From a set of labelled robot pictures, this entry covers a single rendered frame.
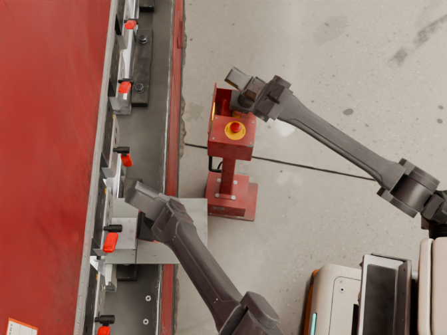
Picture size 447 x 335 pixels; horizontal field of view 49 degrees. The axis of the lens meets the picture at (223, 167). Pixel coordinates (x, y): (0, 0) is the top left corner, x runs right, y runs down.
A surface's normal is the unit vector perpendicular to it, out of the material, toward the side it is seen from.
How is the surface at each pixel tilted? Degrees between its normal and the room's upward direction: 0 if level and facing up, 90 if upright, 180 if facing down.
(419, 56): 0
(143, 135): 0
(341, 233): 0
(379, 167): 33
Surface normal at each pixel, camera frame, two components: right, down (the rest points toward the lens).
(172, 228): -0.74, -0.38
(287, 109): -0.07, 0.14
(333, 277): 0.04, -0.41
